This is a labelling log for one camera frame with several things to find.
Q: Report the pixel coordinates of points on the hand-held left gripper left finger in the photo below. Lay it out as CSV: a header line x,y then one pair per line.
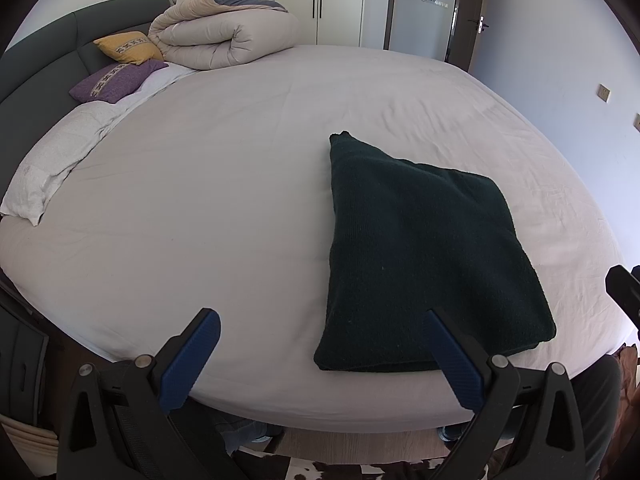
x,y
192,360

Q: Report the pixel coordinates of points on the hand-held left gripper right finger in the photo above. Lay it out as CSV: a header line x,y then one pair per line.
x,y
452,360

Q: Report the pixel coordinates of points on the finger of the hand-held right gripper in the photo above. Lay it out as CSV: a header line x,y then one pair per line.
x,y
625,290

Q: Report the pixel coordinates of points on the dark green towel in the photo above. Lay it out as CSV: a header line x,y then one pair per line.
x,y
425,240

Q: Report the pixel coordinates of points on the blue slipper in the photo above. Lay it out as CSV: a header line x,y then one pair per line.
x,y
450,433

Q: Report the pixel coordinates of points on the blue grey cloth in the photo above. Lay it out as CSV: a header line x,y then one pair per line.
x,y
245,432

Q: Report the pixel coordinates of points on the person's grey trouser leg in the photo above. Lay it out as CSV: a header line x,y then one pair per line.
x,y
597,400

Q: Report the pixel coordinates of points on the bed with white sheet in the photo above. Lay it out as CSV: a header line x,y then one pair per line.
x,y
200,200

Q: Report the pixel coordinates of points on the cowhide rug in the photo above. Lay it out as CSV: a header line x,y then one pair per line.
x,y
310,470

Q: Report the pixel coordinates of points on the dark bedside cabinet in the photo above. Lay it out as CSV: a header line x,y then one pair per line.
x,y
22,360

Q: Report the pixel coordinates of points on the beige round basket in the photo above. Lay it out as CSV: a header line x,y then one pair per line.
x,y
30,440

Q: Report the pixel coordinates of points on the white pillow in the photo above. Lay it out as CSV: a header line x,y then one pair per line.
x,y
55,150

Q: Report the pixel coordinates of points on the purple patterned cushion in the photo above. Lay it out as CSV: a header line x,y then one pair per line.
x,y
112,80

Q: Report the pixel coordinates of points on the yellow patterned cushion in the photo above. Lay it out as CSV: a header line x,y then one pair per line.
x,y
127,47

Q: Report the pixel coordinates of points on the rolled beige duvet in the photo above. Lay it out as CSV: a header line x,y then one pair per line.
x,y
225,35

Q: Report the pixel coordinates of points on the dark grey padded headboard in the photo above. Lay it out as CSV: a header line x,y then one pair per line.
x,y
40,60

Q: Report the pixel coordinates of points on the cream wardrobe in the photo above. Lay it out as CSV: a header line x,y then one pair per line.
x,y
295,0

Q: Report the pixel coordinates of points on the dark door frame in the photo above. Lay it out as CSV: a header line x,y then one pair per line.
x,y
390,5

